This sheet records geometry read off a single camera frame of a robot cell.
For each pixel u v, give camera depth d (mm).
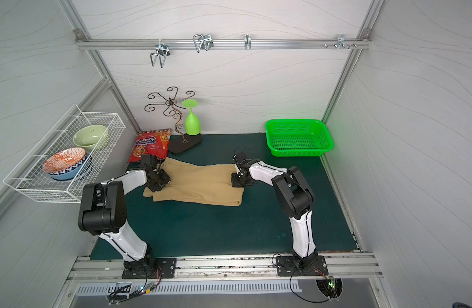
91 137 733
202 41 761
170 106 925
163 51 787
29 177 565
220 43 786
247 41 726
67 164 636
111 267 752
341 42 764
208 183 955
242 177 740
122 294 688
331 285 717
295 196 530
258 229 840
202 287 702
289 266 734
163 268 737
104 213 479
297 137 1188
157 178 831
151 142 1111
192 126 942
